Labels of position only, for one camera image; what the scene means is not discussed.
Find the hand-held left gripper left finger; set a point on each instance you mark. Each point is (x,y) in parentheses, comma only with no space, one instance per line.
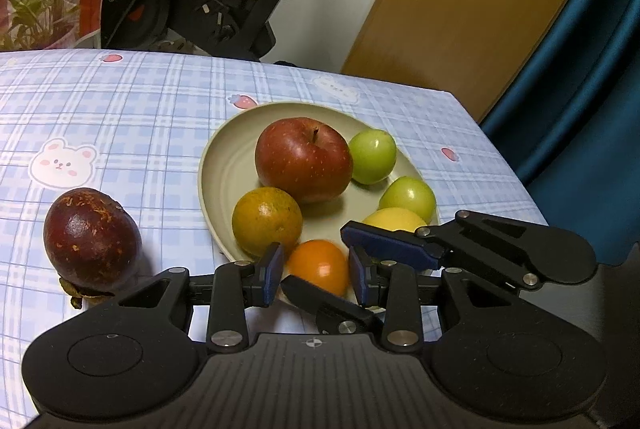
(272,274)

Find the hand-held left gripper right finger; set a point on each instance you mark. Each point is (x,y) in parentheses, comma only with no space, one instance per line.
(361,276)

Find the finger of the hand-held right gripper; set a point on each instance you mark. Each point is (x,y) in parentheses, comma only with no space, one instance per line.
(330,309)
(500,244)

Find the small orange tangerine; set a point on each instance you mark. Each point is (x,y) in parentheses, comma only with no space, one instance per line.
(317,266)

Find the dark greenish orange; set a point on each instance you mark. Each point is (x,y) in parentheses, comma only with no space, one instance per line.
(265,219)

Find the yellow lemon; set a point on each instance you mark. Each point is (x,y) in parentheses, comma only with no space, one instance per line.
(392,219)

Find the small green fruit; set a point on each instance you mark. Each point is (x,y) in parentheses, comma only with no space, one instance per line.
(407,196)
(372,156)

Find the beige round plate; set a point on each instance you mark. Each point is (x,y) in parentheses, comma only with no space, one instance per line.
(230,164)

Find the red apple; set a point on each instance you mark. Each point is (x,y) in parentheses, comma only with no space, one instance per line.
(300,159)

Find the blue curtain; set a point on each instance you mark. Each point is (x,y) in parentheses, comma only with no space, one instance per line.
(575,109)

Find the dark purple mangosteen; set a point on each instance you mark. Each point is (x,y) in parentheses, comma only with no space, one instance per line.
(90,239)

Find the blue plaid tablecloth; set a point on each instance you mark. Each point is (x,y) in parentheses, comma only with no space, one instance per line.
(125,109)

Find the wooden door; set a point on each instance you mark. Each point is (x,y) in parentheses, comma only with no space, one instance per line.
(475,9)

